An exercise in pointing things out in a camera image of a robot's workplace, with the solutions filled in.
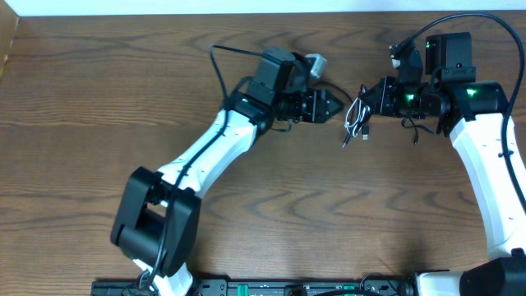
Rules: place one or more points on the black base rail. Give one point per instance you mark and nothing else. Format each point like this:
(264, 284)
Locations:
(375, 283)

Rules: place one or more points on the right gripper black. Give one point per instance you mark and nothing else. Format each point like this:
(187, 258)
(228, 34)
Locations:
(384, 104)

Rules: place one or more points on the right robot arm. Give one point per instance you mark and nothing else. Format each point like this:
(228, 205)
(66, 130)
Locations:
(470, 113)

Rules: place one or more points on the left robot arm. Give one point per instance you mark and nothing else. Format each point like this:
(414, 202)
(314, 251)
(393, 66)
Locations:
(157, 219)

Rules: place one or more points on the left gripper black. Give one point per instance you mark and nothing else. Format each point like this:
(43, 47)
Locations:
(311, 113)

